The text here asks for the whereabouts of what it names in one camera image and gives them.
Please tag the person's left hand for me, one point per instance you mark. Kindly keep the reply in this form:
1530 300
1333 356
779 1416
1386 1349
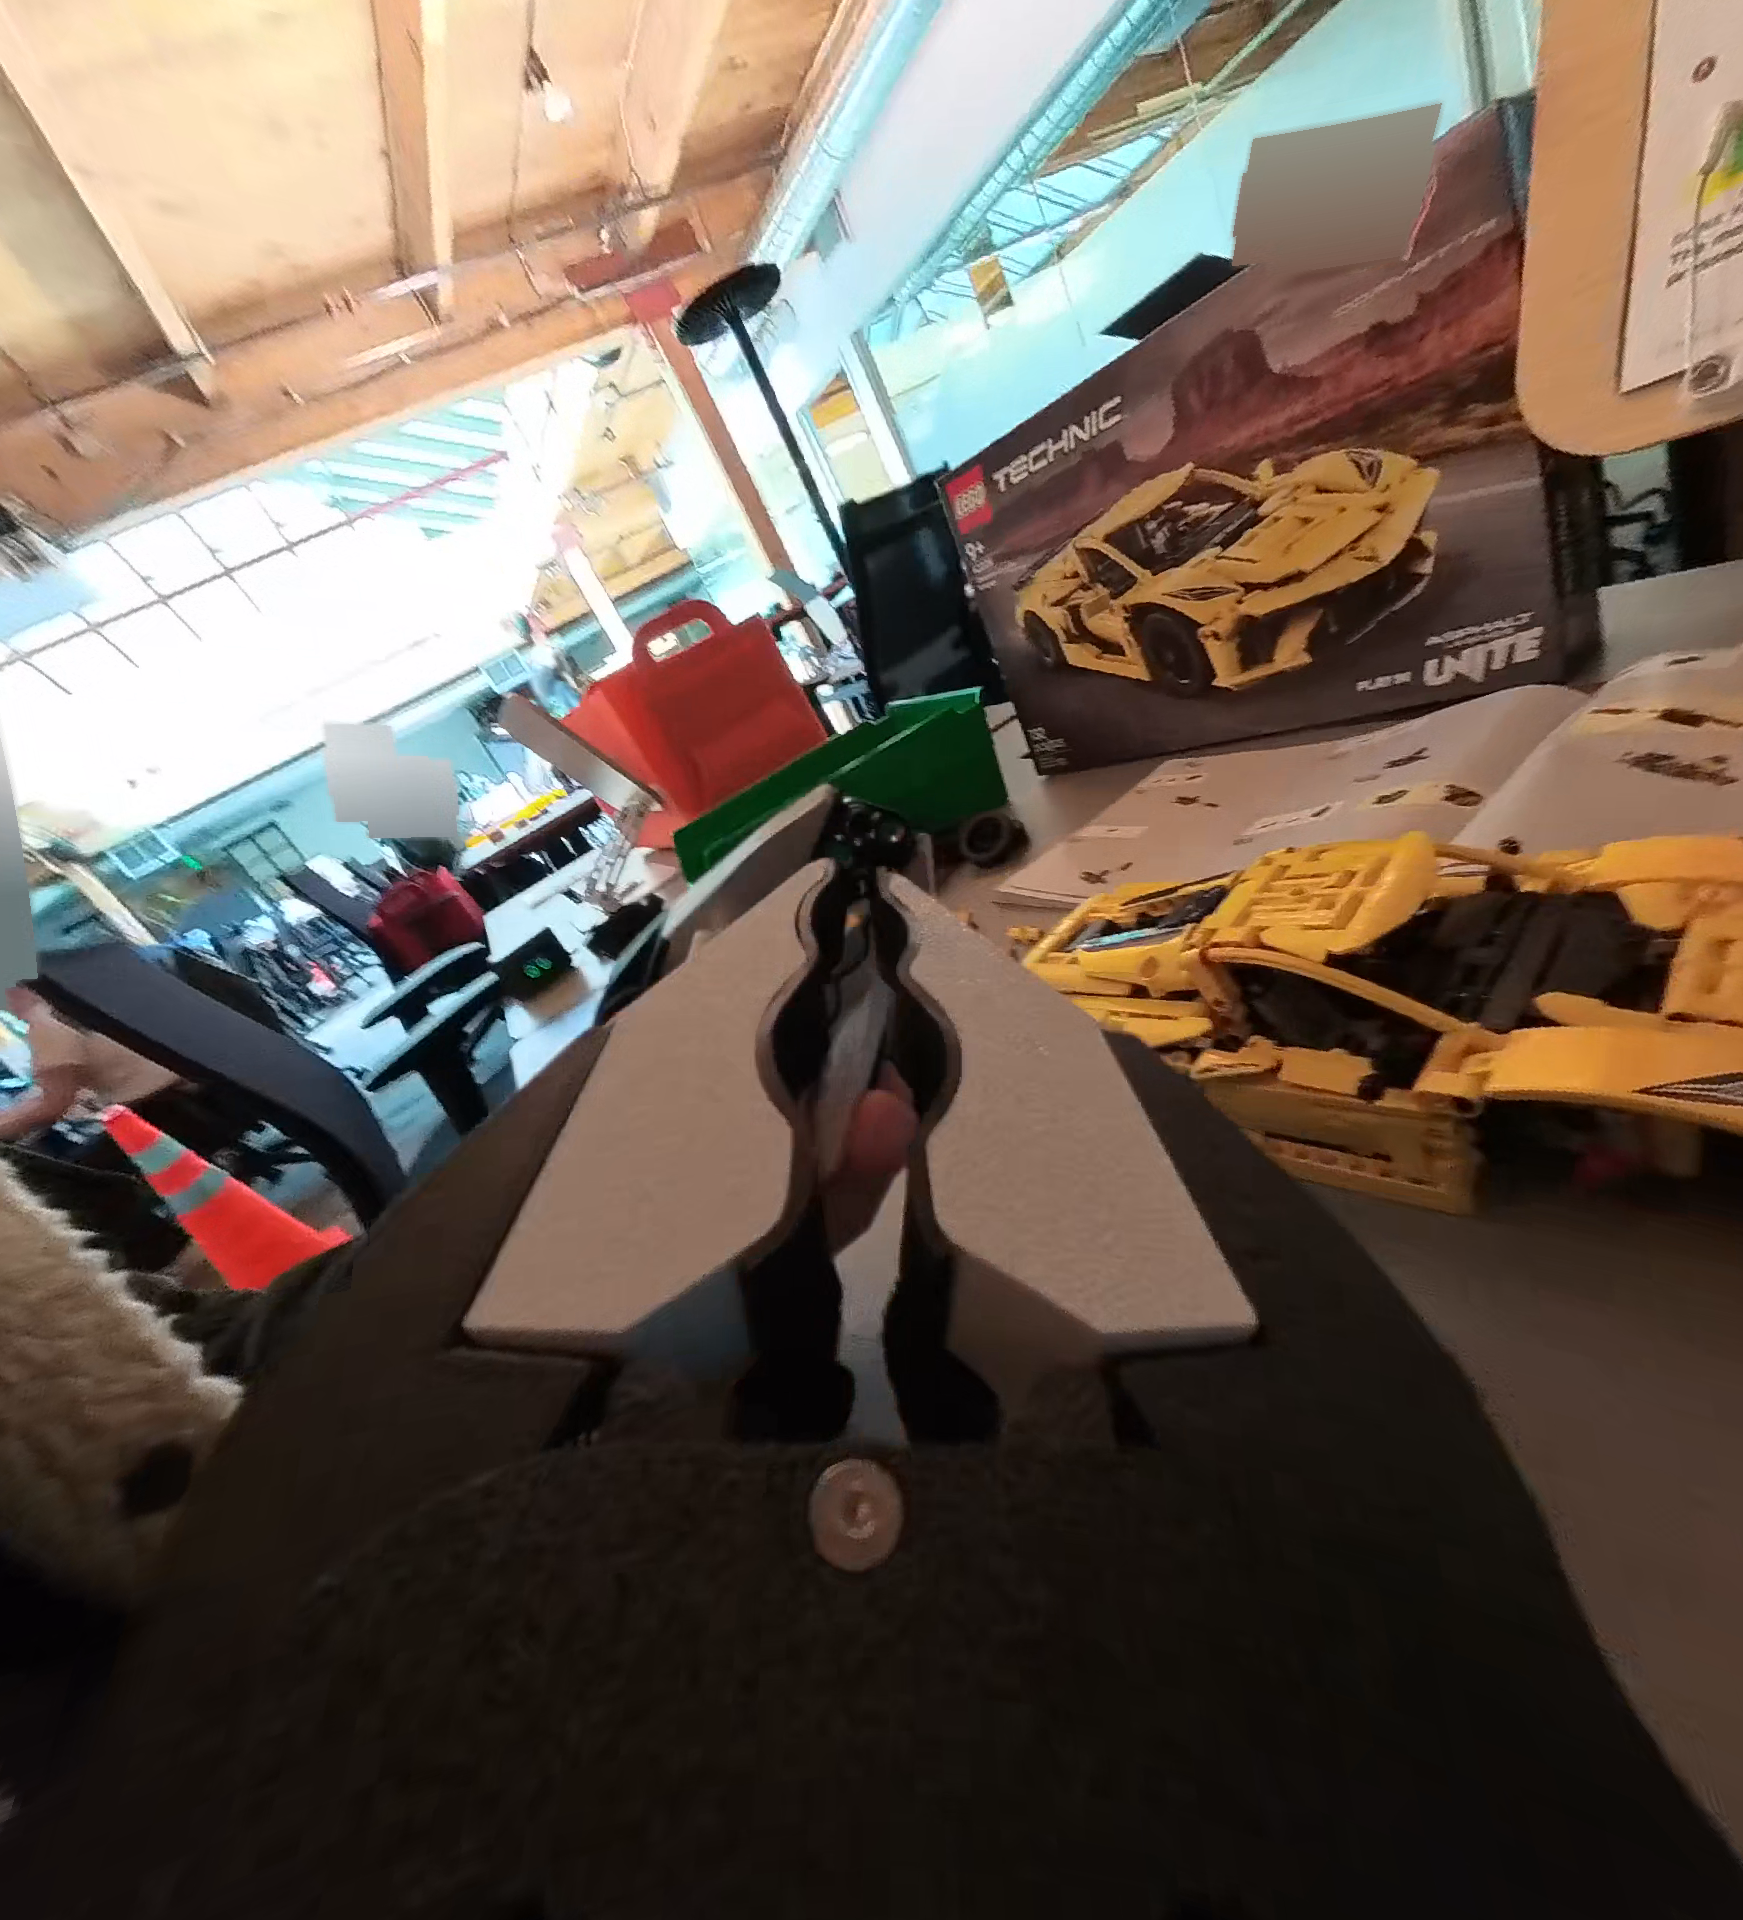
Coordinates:
873 1155

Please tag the wooden board document stand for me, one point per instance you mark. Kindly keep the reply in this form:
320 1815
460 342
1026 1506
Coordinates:
1636 224
579 764

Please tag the black printed toy box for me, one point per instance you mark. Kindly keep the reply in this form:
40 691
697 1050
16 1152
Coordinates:
1261 525

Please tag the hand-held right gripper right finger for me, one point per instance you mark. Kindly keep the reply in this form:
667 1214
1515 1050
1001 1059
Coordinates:
1080 1186

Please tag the yellow toy brick car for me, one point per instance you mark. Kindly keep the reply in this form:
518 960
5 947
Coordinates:
1411 990

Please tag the dark red bag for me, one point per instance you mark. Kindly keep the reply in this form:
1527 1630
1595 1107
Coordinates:
430 917

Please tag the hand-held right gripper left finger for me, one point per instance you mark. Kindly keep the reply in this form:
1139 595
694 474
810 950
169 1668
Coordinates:
632 1169

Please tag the green plastic bin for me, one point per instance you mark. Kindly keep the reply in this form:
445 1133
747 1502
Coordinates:
901 764

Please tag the black toy tyre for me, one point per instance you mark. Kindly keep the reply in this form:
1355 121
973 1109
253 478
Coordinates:
990 841

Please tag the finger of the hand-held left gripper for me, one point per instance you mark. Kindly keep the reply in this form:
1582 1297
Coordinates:
757 867
856 1058

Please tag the black floor lamp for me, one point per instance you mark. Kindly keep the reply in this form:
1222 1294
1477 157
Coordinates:
766 405

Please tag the orange box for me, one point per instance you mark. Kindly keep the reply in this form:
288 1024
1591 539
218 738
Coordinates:
691 719

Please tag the black device green lights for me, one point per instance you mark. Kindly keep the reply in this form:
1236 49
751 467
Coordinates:
534 961

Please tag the open instruction booklet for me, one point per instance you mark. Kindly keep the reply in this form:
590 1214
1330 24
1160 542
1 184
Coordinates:
1336 779

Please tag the dark office chair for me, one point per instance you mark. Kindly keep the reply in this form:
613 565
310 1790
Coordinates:
284 1079

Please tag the black upright panel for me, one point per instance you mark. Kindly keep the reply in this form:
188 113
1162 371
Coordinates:
907 599

